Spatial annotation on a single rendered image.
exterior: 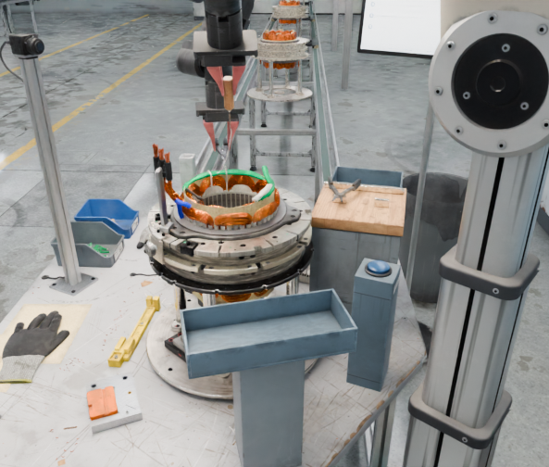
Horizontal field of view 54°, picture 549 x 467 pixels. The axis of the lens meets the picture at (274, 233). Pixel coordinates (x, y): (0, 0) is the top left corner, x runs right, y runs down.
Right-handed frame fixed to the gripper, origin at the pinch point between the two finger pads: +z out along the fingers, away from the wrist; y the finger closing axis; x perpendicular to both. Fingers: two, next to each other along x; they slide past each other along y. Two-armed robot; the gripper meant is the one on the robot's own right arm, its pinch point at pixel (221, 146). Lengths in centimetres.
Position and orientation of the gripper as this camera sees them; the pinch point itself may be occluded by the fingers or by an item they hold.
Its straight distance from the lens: 121.9
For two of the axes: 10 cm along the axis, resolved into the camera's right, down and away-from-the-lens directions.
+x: 1.5, 4.8, -8.7
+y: -9.9, 0.7, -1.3
